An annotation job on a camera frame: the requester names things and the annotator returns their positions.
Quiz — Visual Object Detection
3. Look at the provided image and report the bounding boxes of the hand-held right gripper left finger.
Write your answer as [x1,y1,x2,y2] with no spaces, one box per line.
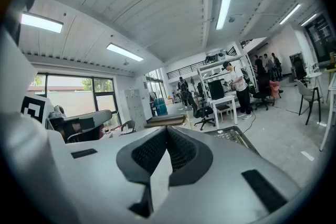
[60,126,173,224]

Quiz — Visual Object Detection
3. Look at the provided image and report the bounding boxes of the grey metal locker cabinet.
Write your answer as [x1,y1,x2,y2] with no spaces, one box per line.
[123,89,148,131]

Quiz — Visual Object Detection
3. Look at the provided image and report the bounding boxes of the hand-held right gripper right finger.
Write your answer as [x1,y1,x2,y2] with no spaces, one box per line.
[156,126,300,224]

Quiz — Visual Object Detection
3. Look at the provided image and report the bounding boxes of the brown wooden platform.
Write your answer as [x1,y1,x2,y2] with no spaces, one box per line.
[144,114,187,129]

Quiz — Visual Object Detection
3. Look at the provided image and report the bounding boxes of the pale chair with black legs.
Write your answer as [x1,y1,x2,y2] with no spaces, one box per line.
[295,79,323,125]

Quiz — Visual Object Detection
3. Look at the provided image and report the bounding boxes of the round white table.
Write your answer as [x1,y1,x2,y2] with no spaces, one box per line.
[304,71,323,95]

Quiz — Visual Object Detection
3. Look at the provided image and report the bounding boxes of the small white desk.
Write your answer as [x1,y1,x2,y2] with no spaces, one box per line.
[209,94,238,130]

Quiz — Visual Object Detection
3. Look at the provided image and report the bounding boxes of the black office chair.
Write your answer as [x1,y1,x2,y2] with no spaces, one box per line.
[290,56,308,87]
[188,95,216,131]
[253,77,284,111]

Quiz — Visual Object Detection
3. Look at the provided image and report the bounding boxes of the long ceiling light panel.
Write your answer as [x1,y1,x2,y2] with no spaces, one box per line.
[106,42,144,62]
[20,12,64,34]
[300,13,318,26]
[279,3,301,25]
[215,0,234,30]

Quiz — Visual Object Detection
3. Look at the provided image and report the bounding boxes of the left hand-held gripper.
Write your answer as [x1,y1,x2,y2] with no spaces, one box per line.
[0,9,113,145]

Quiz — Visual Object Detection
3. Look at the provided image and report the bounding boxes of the pink bag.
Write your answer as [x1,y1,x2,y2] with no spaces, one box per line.
[269,80,281,99]

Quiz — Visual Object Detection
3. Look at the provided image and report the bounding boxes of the white metal shelf rack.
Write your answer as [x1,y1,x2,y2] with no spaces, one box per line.
[196,54,253,103]

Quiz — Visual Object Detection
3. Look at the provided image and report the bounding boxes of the dark plastic chair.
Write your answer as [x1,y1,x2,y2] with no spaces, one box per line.
[120,120,137,134]

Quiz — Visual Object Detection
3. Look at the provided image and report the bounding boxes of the blue plastic barrel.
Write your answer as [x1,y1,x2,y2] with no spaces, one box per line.
[154,98,169,116]

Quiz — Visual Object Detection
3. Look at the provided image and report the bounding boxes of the large dark framed window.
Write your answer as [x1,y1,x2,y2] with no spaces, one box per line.
[27,73,121,126]

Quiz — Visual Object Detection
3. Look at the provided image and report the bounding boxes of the black balcony railing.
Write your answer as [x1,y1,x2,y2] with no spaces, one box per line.
[166,60,208,79]

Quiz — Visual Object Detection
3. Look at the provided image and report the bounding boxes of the black computer case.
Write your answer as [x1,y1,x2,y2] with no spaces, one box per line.
[207,79,225,100]

